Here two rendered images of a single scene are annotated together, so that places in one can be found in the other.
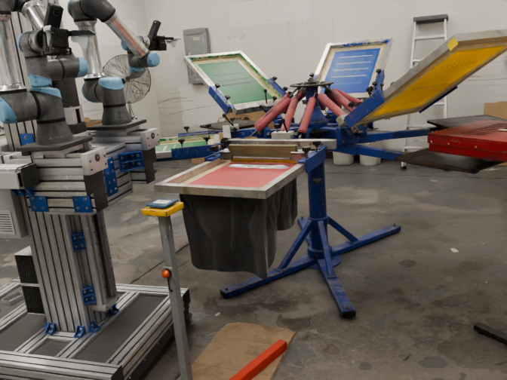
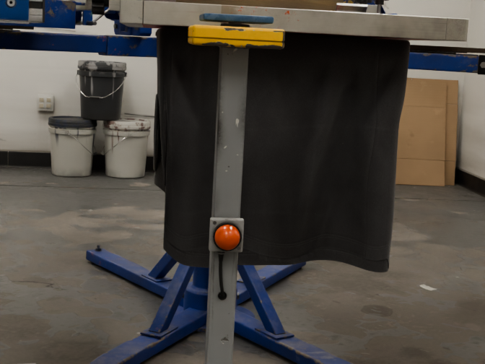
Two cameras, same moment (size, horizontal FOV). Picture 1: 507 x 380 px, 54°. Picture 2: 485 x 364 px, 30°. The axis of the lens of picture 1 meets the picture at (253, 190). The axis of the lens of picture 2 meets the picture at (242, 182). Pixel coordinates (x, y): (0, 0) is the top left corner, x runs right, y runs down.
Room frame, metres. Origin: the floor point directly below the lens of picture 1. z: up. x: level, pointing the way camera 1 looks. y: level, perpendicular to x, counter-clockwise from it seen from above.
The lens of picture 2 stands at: (0.94, 1.12, 0.94)
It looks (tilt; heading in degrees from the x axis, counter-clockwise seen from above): 9 degrees down; 326
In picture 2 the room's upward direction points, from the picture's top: 3 degrees clockwise
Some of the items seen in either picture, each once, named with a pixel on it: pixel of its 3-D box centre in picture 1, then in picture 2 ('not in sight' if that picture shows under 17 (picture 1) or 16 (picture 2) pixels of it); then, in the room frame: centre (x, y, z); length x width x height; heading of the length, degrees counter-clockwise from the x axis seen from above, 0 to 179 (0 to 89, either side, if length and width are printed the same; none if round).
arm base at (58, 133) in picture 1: (53, 130); not in sight; (2.14, 0.83, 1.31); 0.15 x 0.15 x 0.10
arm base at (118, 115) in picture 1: (115, 113); not in sight; (2.61, 0.68, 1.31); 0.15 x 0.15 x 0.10
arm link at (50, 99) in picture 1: (45, 102); not in sight; (2.13, 0.84, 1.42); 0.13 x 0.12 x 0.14; 136
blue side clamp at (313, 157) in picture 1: (312, 159); not in sight; (2.59, -0.33, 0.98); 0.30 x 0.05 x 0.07; 153
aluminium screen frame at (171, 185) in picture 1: (245, 170); (265, 23); (2.51, 0.03, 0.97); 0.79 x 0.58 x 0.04; 153
